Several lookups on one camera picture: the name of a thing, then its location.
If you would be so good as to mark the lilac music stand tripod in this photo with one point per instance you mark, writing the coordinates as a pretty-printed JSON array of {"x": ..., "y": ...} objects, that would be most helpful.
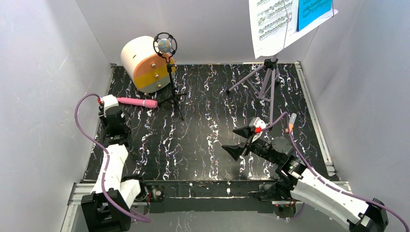
[{"x": 270, "y": 80}]

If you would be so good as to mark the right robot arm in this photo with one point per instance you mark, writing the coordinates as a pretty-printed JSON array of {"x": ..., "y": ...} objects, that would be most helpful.
[{"x": 297, "y": 182}]

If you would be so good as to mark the silver mesh studio microphone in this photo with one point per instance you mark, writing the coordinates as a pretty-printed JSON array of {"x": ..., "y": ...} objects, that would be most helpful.
[{"x": 164, "y": 46}]

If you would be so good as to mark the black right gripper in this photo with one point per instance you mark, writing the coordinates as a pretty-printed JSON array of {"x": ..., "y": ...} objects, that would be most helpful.
[{"x": 247, "y": 143}]

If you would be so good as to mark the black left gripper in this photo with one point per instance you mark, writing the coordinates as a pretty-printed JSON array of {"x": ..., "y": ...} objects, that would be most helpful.
[{"x": 113, "y": 116}]

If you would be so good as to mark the white sheet music page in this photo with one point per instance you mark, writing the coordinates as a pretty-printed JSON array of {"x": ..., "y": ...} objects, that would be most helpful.
[{"x": 273, "y": 25}]

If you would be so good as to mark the blue sheet music page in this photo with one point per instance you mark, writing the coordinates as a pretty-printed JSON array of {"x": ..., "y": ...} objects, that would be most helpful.
[{"x": 310, "y": 10}]

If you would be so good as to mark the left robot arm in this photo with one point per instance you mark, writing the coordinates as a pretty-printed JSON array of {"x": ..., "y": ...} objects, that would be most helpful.
[{"x": 107, "y": 207}]

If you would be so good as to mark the pink microphone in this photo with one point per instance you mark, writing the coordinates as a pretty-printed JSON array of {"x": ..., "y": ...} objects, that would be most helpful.
[{"x": 138, "y": 102}]

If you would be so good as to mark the orange grey marker pen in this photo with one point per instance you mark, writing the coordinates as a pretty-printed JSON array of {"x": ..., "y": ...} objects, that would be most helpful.
[{"x": 291, "y": 122}]

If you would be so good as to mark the aluminium rail right edge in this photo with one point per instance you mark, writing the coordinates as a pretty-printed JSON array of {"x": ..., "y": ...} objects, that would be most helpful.
[{"x": 312, "y": 105}]

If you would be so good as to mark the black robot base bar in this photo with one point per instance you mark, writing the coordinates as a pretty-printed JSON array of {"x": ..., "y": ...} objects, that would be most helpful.
[{"x": 214, "y": 196}]

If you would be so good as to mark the black tripod microphone stand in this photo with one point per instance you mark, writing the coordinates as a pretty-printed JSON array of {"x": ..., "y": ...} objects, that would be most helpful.
[{"x": 175, "y": 98}]

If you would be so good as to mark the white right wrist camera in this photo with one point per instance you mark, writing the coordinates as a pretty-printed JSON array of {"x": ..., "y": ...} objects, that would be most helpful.
[{"x": 257, "y": 125}]

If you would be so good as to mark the round pastel drawer cabinet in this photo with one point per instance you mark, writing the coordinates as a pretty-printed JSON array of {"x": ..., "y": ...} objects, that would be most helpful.
[{"x": 147, "y": 70}]

